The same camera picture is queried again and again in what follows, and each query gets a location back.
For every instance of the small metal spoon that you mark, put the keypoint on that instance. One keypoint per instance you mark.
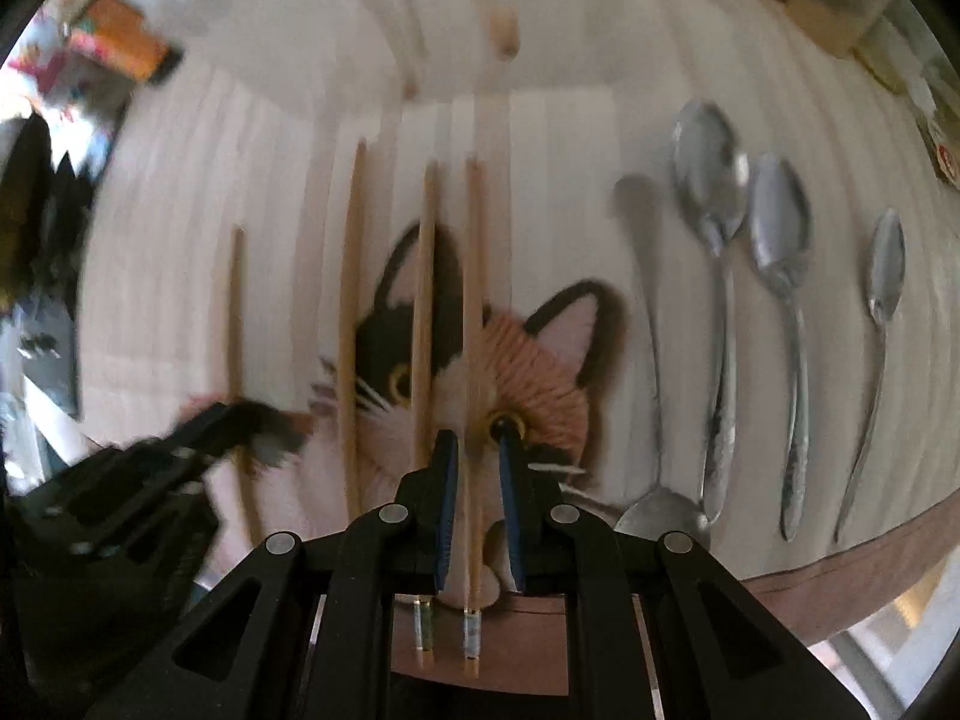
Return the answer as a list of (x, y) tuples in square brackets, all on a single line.
[(887, 262)]

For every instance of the black shiny object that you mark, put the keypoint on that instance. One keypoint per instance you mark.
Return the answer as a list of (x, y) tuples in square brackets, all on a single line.
[(34, 202)]

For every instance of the beige box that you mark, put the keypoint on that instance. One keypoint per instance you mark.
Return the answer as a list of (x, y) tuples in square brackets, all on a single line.
[(825, 19)]

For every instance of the clear utensil holder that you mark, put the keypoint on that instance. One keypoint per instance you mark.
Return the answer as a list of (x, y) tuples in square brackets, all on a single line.
[(450, 7)]

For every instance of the orange box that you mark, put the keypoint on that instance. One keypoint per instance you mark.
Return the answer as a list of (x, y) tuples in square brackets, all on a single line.
[(124, 41)]

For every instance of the striped cat-print table mat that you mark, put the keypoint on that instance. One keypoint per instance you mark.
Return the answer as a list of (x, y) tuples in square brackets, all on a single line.
[(570, 240)]

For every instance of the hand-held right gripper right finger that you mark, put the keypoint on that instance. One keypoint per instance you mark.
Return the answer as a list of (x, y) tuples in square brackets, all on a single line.
[(514, 510)]

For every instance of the large metal spoon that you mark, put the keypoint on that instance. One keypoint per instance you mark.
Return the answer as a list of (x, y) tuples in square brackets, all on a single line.
[(709, 165)]

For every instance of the medium metal spoon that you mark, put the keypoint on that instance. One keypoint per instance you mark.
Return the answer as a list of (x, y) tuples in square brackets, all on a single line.
[(781, 225)]

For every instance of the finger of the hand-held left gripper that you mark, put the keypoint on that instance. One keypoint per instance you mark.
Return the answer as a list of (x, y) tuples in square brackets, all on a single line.
[(247, 427)]

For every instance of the wooden chopstick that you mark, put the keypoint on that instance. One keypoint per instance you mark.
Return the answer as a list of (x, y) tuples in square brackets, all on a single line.
[(349, 300), (474, 300), (236, 315), (426, 300)]

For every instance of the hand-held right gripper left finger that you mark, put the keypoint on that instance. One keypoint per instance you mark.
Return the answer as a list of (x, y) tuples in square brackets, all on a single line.
[(446, 502)]

